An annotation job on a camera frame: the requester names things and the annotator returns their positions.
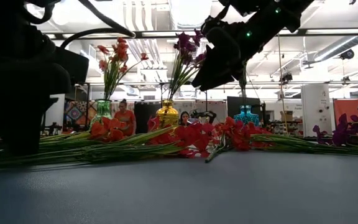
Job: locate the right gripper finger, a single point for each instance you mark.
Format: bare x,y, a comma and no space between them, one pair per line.
219,71

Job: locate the black overhead crossbar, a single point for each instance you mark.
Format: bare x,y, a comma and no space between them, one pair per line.
337,31

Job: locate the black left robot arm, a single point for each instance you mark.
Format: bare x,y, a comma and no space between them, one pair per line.
5,31

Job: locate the black ceiling spotlight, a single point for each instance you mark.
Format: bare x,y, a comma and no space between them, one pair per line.
347,54

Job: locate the black partition panel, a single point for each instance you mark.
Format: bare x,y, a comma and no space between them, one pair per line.
145,118

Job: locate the yellow glass vase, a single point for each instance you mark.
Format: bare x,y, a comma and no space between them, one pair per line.
167,115

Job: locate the red artificial flower stem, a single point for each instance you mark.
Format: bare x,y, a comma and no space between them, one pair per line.
243,90
238,133
194,133

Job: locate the white cabinet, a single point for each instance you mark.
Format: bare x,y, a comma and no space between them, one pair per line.
315,109

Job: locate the silver ventilation duct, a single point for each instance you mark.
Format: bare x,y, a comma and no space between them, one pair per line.
337,48

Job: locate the blue glass vase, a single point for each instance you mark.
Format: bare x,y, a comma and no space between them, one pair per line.
246,115

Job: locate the orange partition panel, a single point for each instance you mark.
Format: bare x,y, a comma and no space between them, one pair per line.
350,110

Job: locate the black monitor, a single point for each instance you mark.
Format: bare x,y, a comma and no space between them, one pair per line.
238,101

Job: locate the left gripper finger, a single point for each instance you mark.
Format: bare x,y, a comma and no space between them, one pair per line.
19,140

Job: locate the person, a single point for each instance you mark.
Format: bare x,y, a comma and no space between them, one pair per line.
125,119
184,118

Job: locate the orange artificial flower stem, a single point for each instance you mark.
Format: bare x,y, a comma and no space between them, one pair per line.
117,136
117,62
99,127

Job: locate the green glass vase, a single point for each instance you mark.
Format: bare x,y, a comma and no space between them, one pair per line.
102,109

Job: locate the colourful patterned quilt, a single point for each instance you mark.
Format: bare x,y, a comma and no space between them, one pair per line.
76,113

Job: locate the neighbouring station robot arm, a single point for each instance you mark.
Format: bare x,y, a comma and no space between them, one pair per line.
204,115

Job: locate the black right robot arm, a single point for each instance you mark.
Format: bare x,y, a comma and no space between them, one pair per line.
275,15

